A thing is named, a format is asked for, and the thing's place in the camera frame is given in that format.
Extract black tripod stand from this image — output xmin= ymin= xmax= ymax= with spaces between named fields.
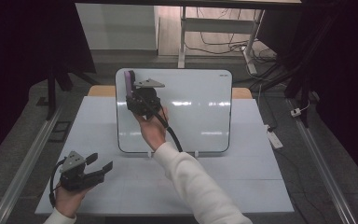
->
xmin=36 ymin=60 xmax=101 ymax=121

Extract person's left hand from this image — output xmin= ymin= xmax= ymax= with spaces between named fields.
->
xmin=54 ymin=184 xmax=91 ymax=218

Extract light wooden table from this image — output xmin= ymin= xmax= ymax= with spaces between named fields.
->
xmin=87 ymin=85 xmax=254 ymax=100

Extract white whiteboard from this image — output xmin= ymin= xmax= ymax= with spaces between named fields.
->
xmin=115 ymin=67 xmax=234 ymax=154

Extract white metal desk frame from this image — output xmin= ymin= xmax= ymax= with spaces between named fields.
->
xmin=177 ymin=6 xmax=266 ymax=76

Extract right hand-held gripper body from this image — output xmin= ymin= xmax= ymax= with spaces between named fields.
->
xmin=125 ymin=78 xmax=166 ymax=121

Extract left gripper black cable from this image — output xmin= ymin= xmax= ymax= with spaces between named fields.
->
xmin=48 ymin=158 xmax=68 ymax=208

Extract black floor socket frame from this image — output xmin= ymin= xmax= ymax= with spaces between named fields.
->
xmin=48 ymin=120 xmax=73 ymax=144

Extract dark curtain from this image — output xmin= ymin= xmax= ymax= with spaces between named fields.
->
xmin=0 ymin=0 xmax=98 ymax=171
xmin=256 ymin=0 xmax=358 ymax=188

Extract black floor cables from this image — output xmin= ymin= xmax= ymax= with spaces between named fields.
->
xmin=185 ymin=7 xmax=278 ymax=64

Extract purple and black eraser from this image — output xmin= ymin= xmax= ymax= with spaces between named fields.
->
xmin=123 ymin=69 xmax=137 ymax=100

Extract black metal stand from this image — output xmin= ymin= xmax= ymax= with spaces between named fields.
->
xmin=251 ymin=59 xmax=316 ymax=129

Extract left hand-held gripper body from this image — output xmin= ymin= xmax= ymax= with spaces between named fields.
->
xmin=60 ymin=150 xmax=105 ymax=192

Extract white power strip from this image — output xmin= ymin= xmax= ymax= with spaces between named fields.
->
xmin=263 ymin=124 xmax=284 ymax=150

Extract aluminium rail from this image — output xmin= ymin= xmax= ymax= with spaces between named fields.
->
xmin=0 ymin=105 xmax=65 ymax=224
xmin=286 ymin=98 xmax=358 ymax=224

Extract person's right hand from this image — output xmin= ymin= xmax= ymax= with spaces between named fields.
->
xmin=132 ymin=105 xmax=170 ymax=153

